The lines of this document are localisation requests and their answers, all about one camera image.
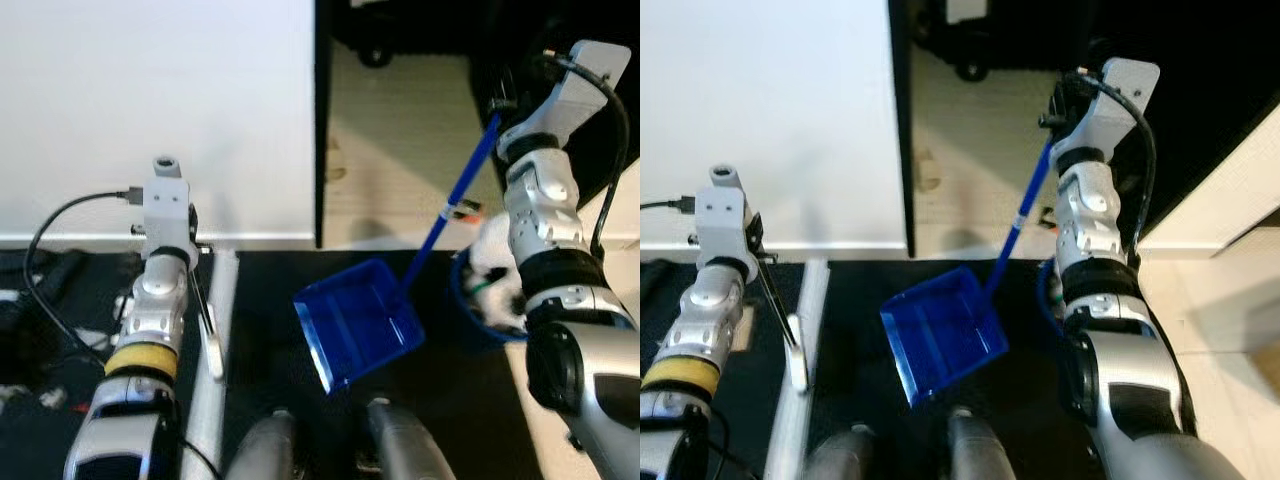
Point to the black stick with white tip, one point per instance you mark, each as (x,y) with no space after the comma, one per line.
(213,350)
(795,355)

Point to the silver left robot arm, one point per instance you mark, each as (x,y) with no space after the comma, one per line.
(150,330)
(700,340)

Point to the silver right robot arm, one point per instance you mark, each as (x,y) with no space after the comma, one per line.
(1120,350)
(560,300)

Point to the beige floor item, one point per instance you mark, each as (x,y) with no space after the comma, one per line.
(335,160)
(925,170)

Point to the black cabinet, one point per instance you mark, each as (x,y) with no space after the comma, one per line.
(1200,60)
(485,50)

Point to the black wheeled base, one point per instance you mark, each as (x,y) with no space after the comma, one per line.
(400,25)
(990,30)

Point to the white trash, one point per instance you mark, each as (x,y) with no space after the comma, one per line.
(495,255)

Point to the blue round bin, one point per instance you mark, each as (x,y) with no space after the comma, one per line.
(1048,290)
(470,315)

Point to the grey left robot leg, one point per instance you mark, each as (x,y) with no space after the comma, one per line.
(845,455)
(262,450)

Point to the grey robot leg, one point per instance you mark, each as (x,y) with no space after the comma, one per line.
(405,445)
(262,450)
(975,445)
(845,455)

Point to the grey right robot leg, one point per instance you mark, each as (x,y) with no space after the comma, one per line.
(975,445)
(405,445)

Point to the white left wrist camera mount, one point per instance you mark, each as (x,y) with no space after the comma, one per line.
(725,215)
(165,210)

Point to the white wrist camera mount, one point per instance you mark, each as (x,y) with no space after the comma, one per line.
(580,90)
(725,215)
(1120,105)
(165,210)

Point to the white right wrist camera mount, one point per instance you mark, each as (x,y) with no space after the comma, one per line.
(580,90)
(1120,105)

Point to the black door frame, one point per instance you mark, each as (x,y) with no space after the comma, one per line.
(900,120)
(321,120)

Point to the white floor rail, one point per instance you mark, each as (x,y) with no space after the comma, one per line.
(205,420)
(800,430)

